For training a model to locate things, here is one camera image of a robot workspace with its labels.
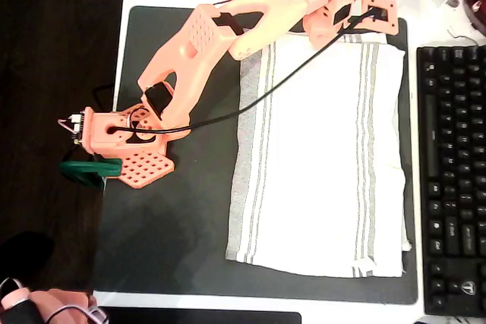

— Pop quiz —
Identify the white striped cloth towel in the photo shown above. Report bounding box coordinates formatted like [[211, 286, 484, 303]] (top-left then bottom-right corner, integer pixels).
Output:
[[226, 31, 413, 279]]

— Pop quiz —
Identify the pink leader arm handle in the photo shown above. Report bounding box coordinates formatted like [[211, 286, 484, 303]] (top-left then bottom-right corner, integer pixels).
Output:
[[0, 277, 111, 324]]

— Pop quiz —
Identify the person's hand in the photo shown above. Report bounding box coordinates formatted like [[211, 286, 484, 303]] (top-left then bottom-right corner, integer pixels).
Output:
[[28, 288, 99, 324]]

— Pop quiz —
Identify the black keyboard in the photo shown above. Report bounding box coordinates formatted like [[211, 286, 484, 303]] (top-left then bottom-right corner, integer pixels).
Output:
[[416, 46, 486, 317]]

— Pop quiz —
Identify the black desk mat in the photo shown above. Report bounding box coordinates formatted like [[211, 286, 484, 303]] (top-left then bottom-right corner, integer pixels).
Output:
[[92, 5, 418, 306]]

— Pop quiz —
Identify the small controller board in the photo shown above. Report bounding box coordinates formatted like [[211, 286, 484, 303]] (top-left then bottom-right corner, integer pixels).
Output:
[[56, 111, 88, 146]]

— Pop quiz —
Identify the green table clamp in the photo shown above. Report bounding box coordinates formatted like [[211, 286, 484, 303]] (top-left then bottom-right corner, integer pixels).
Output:
[[59, 157, 123, 190]]

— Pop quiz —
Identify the black flat pad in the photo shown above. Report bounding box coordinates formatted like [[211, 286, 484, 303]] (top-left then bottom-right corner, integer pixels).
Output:
[[93, 305, 303, 324]]

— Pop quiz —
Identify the black rounded object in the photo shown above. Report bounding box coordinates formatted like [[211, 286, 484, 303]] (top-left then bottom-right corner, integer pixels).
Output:
[[0, 231, 55, 283]]

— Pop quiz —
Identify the orange camera mount plate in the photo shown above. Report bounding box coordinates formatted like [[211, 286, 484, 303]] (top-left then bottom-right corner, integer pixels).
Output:
[[356, 0, 400, 36]]

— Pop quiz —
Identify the black camera cable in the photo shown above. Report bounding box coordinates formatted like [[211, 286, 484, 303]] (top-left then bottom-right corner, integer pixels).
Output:
[[108, 8, 387, 137]]

